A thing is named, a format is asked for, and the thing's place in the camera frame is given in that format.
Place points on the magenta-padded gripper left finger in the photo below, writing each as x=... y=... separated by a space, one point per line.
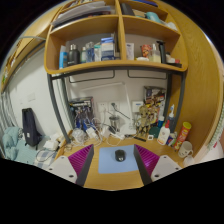
x=61 y=168

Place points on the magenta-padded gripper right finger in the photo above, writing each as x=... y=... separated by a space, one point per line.
x=165 y=165

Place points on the black computer mouse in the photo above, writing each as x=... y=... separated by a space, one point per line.
x=120 y=155

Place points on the light blue mouse pad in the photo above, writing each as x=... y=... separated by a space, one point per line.
x=108 y=163

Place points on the small clear cup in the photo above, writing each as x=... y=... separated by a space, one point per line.
x=189 y=161

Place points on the white mug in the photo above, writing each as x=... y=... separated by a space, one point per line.
x=184 y=149

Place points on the white bottle with red cap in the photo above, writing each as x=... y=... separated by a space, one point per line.
x=163 y=135

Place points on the small white desk thermometer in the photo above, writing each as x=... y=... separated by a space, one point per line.
x=150 y=137

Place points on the clear plastic jar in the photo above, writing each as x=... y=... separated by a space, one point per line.
x=79 y=136

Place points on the white charger block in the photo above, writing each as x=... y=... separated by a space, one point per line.
x=91 y=132

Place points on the dark bottle with white nozzle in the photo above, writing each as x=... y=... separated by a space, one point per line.
x=171 y=116

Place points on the brown tree figure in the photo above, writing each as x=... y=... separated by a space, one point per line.
x=144 y=120

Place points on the black backpack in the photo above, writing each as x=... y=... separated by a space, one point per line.
x=30 y=128

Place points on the teal blanket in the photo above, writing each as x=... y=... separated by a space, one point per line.
x=11 y=141

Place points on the white power strip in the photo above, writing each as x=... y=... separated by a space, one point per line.
x=116 y=135

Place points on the dark robot model kit box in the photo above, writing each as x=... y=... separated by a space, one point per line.
x=81 y=110

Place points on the metal cup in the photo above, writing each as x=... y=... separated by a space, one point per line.
x=114 y=122

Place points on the colourful printed box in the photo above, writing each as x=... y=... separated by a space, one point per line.
x=155 y=96

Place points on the white wall box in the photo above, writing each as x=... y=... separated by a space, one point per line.
x=137 y=106

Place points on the white wall socket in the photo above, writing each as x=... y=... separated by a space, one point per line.
x=115 y=105
x=102 y=106

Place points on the wooden shelf unit, metal frame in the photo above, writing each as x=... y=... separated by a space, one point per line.
x=110 y=65

